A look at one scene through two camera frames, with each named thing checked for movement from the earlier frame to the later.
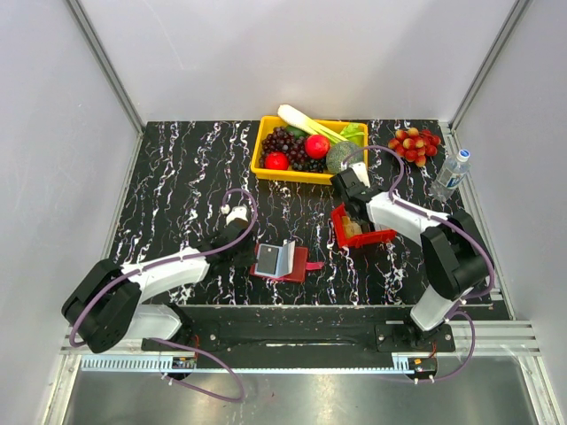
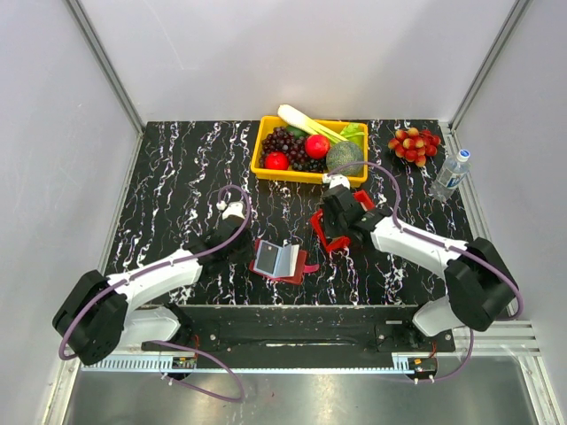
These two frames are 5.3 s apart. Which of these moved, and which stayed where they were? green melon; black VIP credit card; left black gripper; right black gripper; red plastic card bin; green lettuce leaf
Moved: red plastic card bin; right black gripper
Stayed: left black gripper; green lettuce leaf; green melon; black VIP credit card
